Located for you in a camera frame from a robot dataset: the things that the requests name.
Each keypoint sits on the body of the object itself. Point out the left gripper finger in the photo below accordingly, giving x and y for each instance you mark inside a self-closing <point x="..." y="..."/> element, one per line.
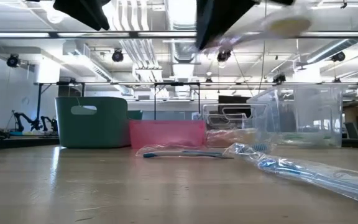
<point x="85" y="14"/>

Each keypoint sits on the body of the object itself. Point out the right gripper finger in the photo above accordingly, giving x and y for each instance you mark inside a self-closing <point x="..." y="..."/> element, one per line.
<point x="219" y="18"/>

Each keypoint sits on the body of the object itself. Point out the purple white toothbrush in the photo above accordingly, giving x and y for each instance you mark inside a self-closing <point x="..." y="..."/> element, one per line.
<point x="287" y="26"/>

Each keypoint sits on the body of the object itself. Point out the green white toothbrush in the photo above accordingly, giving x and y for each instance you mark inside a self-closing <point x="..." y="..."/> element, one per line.
<point x="306" y="137"/>

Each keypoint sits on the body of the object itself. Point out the black background robot arm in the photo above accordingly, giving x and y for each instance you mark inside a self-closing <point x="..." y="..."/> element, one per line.
<point x="50" y="122"/>
<point x="22" y="117"/>

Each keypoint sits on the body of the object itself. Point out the black metal rack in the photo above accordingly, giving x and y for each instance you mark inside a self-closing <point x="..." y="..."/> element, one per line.
<point x="177" y="83"/>

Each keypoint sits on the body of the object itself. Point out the black monitor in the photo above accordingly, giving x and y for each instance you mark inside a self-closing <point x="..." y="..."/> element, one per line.
<point x="232" y="99"/>

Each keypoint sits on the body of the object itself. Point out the clear plastic bin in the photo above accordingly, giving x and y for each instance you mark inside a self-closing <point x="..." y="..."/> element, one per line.
<point x="228" y="116"/>

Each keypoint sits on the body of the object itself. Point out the green plastic bin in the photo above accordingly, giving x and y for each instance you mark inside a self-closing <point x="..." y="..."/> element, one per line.
<point x="104" y="124"/>

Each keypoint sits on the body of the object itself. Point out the frosted clear plastic tub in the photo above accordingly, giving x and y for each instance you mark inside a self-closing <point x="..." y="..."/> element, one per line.
<point x="306" y="112"/>

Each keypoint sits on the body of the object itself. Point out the pink plastic bin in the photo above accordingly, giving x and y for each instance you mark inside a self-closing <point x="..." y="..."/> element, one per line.
<point x="166" y="132"/>

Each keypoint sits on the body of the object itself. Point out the black overhead frame bar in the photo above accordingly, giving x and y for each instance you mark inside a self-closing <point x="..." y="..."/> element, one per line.
<point x="104" y="34"/>

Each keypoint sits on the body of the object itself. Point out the black hanging camera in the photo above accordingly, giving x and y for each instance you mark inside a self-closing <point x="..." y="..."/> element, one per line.
<point x="224" y="56"/>
<point x="12" y="60"/>
<point x="338" y="56"/>
<point x="117" y="56"/>
<point x="279" y="78"/>

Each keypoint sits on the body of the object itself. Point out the silver ventilation duct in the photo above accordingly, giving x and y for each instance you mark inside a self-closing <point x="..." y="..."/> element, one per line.
<point x="183" y="56"/>

